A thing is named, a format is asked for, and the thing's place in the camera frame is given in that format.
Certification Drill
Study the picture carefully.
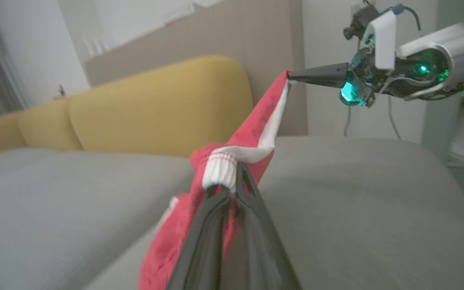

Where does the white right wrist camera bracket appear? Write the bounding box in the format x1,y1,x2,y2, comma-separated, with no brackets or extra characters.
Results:
362,10,398,71

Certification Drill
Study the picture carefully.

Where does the wide yellow sofa back cushion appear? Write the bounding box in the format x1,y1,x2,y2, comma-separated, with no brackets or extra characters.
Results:
68,55,255,158

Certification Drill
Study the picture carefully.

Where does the thin grey cable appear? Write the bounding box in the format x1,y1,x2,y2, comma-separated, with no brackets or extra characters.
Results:
344,106,353,138
387,95,403,141

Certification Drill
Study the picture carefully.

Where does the dark right wrist camera cable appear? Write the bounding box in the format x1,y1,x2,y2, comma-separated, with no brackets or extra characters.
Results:
391,4,422,31

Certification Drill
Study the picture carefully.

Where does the red and white jersey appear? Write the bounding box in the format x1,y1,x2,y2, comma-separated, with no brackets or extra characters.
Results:
139,69,293,290

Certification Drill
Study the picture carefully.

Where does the large grey sofa seat cushion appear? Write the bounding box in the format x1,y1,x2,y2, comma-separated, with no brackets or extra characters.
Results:
83,135,464,290

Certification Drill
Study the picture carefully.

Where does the small grey sofa seat cushion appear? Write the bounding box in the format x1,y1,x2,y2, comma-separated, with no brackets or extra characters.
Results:
0,147,196,290

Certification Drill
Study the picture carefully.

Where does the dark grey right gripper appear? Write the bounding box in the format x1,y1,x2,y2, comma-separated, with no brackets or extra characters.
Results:
287,48,402,108

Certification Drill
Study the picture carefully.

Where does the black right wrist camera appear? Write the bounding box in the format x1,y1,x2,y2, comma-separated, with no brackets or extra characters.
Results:
343,3,381,41

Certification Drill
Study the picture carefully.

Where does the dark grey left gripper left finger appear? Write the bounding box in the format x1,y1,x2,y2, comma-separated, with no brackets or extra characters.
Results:
167,186,233,290

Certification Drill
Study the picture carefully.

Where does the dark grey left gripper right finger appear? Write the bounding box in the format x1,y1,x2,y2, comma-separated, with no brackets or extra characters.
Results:
220,161,302,290

